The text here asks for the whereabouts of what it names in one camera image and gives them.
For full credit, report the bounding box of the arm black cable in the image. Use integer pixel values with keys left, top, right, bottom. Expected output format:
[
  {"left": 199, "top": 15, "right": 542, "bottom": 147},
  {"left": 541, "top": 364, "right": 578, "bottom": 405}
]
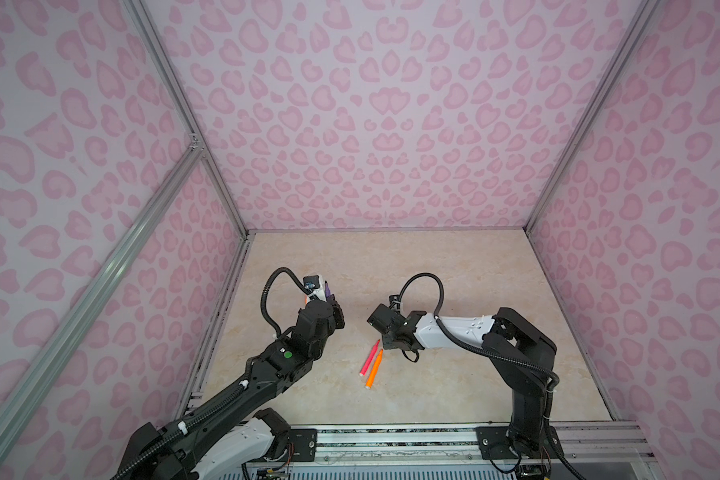
[
  {"left": 110, "top": 266, "right": 313, "bottom": 480},
  {"left": 395, "top": 272, "right": 583, "bottom": 480}
]

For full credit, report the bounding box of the orange pen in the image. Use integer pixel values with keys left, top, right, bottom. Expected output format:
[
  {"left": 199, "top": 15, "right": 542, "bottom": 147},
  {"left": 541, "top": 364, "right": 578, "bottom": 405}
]
[{"left": 365, "top": 349, "right": 384, "bottom": 389}]

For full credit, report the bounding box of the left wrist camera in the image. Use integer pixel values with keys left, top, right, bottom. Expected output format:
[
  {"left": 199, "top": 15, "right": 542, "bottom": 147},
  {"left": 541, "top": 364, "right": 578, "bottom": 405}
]
[{"left": 303, "top": 275, "right": 329, "bottom": 303}]

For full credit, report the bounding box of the aluminium corner post right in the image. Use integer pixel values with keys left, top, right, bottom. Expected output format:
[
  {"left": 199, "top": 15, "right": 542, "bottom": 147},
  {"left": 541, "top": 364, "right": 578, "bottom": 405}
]
[{"left": 523, "top": 0, "right": 663, "bottom": 237}]

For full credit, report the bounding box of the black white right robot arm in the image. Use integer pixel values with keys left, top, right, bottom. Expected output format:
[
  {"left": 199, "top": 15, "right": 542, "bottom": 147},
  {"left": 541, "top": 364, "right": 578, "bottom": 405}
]
[{"left": 367, "top": 304, "right": 559, "bottom": 457}]

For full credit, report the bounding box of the pink pen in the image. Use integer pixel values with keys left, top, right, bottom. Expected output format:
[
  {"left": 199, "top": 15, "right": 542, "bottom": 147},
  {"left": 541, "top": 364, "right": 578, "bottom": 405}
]
[{"left": 359, "top": 340, "right": 380, "bottom": 376}]

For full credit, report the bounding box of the aluminium diagonal wall bar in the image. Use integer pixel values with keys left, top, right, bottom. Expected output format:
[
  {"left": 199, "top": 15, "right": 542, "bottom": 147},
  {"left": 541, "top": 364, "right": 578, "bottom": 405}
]
[{"left": 0, "top": 145, "right": 204, "bottom": 466}]

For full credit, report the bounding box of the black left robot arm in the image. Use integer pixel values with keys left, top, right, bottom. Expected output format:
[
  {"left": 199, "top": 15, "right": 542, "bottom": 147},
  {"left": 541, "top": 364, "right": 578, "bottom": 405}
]
[{"left": 114, "top": 294, "right": 345, "bottom": 479}]

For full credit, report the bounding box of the aluminium corner post left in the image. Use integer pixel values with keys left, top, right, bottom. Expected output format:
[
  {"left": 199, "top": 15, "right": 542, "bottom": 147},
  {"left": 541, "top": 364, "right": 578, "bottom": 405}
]
[{"left": 122, "top": 0, "right": 249, "bottom": 239}]

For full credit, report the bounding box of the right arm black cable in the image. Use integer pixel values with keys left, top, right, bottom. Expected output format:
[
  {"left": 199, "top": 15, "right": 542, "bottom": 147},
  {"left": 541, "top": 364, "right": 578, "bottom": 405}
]
[{"left": 395, "top": 272, "right": 583, "bottom": 480}]

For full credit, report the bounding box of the aluminium corner post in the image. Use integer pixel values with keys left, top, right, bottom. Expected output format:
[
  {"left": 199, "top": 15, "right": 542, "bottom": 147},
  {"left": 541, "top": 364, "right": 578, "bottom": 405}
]
[
  {"left": 523, "top": 0, "right": 663, "bottom": 237},
  {"left": 122, "top": 0, "right": 249, "bottom": 239}
]

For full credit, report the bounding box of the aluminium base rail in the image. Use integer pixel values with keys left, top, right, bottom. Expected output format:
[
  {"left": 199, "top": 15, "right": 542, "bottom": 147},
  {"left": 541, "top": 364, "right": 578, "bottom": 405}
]
[{"left": 137, "top": 422, "right": 667, "bottom": 480}]

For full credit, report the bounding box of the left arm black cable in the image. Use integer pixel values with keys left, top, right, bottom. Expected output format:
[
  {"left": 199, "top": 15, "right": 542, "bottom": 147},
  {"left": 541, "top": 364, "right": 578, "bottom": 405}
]
[{"left": 110, "top": 266, "right": 313, "bottom": 480}]

